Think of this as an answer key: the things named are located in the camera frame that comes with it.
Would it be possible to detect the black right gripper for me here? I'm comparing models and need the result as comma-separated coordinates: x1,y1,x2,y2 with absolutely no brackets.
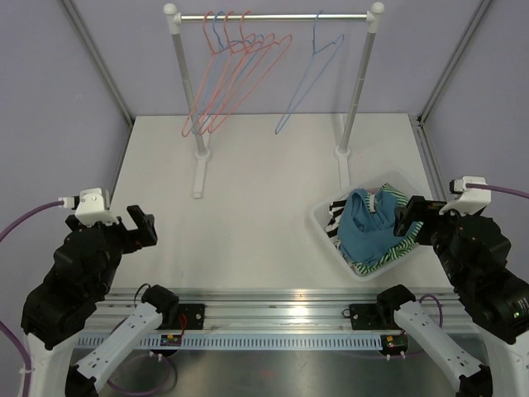
393,194,474,285

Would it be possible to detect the green white striped tank top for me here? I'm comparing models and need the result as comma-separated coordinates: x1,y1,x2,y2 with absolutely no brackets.
328,183,422,276

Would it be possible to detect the blue tank top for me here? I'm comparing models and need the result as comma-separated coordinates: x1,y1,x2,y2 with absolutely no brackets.
337,189,404,267

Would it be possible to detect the black white striped tank top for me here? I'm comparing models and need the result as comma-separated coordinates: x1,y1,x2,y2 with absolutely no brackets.
326,198,347,240

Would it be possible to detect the pink wire hanger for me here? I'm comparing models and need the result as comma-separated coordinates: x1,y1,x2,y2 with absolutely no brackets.
193,11,276,134
179,11,249,137
206,18,293,134

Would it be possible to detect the light blue wire hanger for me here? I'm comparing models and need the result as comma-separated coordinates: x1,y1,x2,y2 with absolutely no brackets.
189,11,265,135

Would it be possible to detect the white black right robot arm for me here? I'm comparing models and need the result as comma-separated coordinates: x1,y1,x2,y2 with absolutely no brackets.
374,196,528,396

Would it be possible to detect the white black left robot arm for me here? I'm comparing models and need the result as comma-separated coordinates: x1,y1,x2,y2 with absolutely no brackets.
20,205,179,396

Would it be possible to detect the white silver clothes rack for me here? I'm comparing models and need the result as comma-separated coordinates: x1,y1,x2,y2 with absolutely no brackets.
164,2,384,199

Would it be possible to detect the white plastic basket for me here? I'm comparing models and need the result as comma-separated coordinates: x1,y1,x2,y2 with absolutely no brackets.
309,170,424,281

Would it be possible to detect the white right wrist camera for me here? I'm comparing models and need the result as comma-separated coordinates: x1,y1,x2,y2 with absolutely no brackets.
439,176,492,216

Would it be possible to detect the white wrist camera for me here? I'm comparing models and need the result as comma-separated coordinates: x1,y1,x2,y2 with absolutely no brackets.
439,176,492,216
59,188,119,227

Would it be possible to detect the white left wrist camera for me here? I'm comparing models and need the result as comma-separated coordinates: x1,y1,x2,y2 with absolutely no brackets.
59,188,119,227

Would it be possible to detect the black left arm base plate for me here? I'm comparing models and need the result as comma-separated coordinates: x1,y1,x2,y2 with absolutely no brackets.
161,304,206,331

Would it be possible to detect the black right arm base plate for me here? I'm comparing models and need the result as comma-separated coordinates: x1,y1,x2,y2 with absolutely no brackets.
348,304,398,331

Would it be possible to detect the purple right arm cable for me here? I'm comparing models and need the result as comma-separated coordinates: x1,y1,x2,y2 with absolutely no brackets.
419,184,529,361

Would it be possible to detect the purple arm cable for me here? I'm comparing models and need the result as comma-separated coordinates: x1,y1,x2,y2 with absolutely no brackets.
0,199,177,397
419,184,529,361

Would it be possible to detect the aluminium mounting rail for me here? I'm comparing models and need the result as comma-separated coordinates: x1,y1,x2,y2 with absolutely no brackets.
86,287,474,334

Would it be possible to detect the white slotted cable duct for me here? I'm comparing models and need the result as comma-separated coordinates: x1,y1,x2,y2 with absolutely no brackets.
72,332,385,351

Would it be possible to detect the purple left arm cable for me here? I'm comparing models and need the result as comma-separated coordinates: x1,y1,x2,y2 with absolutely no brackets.
0,199,177,397

